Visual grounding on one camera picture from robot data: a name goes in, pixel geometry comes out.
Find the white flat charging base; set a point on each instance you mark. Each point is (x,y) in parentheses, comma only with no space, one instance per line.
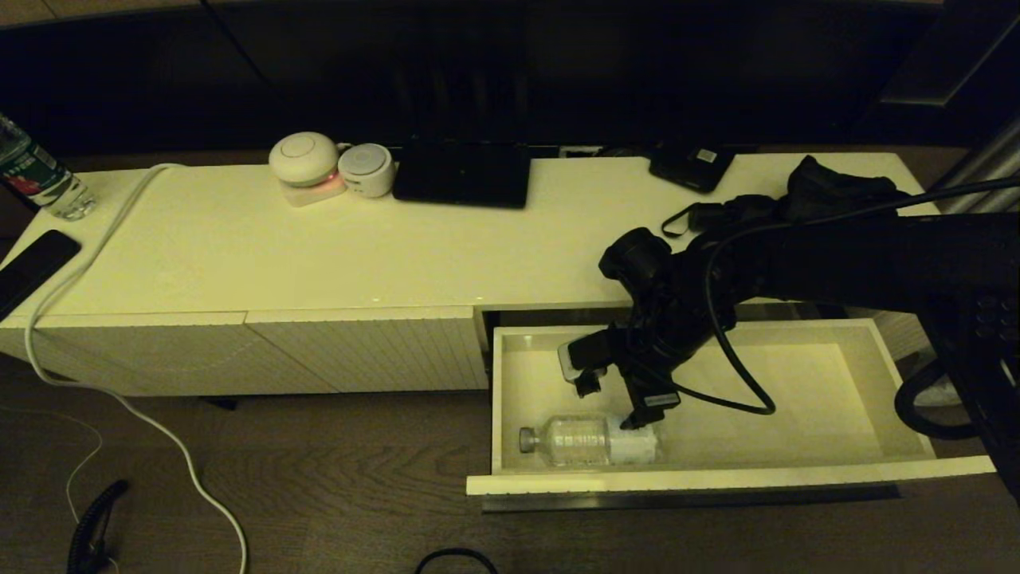
(313,196)

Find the small white round speaker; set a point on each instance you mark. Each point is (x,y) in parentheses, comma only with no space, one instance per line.
(365,170)

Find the white dome shaped device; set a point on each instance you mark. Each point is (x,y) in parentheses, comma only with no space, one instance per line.
(303,159)

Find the white power strip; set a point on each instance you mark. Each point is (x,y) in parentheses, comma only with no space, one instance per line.
(580,151)

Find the white low cabinet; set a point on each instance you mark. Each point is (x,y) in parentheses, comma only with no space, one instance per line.
(319,255)

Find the large black box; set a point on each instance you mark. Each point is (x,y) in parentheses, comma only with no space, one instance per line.
(462,179)

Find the clear water bottle grey cap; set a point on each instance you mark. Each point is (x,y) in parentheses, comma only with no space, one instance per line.
(578,440)

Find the water bottle with green label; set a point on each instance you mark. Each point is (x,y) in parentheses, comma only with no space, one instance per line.
(32,171)

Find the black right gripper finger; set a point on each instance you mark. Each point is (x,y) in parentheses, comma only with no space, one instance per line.
(649,406)
(588,384)

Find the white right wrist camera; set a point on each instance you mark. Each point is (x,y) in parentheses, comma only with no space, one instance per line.
(582,355)

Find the black umbrella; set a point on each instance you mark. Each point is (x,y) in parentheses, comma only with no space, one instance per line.
(829,191)

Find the small black set-top box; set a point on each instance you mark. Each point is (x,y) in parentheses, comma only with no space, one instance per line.
(692,167)

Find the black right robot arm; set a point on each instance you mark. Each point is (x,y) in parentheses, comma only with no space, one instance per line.
(876,263)

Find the black smartphone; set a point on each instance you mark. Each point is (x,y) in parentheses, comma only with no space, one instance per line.
(32,267)

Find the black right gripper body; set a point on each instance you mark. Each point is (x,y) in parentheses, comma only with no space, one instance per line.
(637,355)

